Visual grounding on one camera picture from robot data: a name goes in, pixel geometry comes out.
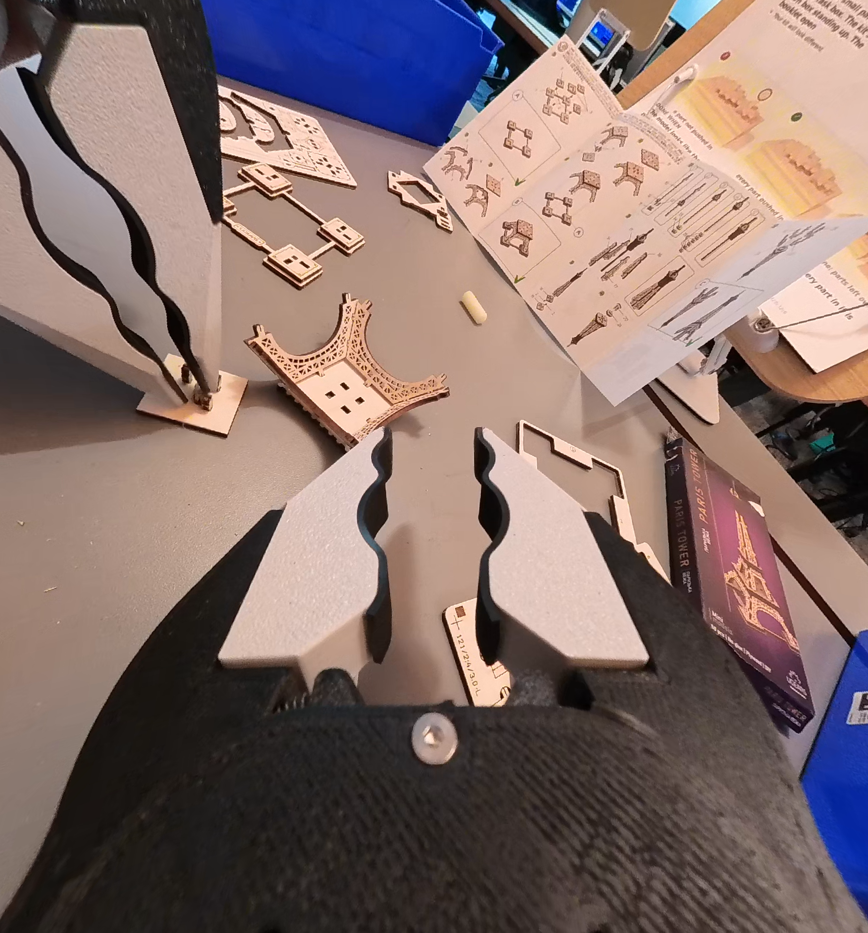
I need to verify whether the small square wooden plate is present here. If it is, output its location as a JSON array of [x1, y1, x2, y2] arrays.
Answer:
[[136, 353, 249, 438]]

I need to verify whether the grey desk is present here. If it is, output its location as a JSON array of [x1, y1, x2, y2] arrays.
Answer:
[[0, 73, 865, 933]]

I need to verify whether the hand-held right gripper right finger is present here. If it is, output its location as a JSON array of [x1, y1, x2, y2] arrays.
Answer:
[[472, 426, 659, 682]]

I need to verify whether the diamond wooden frame piece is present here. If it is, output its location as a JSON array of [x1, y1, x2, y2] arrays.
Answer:
[[387, 169, 454, 234]]

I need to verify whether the wire page holder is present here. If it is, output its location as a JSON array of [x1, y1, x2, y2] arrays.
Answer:
[[656, 64, 700, 118], [758, 273, 868, 332]]

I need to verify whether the folded assembly booklet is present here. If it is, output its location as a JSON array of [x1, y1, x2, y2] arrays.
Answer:
[[423, 36, 868, 405]]

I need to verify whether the tangle of cables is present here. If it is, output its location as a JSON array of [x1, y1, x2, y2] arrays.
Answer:
[[754, 394, 868, 555]]

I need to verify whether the four-square wooden frame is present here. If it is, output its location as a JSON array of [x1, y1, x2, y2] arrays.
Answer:
[[222, 162, 367, 290]]

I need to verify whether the purple puzzle box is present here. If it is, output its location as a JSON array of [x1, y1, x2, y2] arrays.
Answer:
[[664, 429, 817, 733]]

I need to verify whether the small screen device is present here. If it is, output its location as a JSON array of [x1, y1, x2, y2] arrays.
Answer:
[[587, 7, 631, 70]]

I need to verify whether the wooden tower base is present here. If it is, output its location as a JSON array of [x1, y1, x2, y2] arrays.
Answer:
[[244, 293, 451, 449]]

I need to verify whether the instruction sheet on wooden stand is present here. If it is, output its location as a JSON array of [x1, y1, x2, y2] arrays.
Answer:
[[616, 0, 868, 425]]

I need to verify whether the plywood sheet with lattice parts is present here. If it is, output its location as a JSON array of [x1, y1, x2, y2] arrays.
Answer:
[[443, 598, 513, 708]]

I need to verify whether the blue plastic bin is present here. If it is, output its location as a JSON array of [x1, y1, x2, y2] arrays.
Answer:
[[201, 0, 504, 147]]

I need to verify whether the printed instruction sheet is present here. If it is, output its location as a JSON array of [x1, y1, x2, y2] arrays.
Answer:
[[627, 0, 868, 374]]

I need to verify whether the blue bin with printed tag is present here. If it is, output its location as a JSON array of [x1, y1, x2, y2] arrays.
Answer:
[[798, 623, 868, 933]]

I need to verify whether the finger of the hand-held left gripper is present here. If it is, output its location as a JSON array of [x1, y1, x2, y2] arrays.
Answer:
[[0, 87, 190, 405], [20, 18, 225, 402]]

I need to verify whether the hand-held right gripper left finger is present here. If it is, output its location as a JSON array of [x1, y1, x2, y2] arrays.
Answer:
[[217, 426, 394, 686]]

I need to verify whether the plywood sheet with arch cutouts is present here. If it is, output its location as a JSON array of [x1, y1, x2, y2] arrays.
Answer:
[[219, 84, 358, 190]]

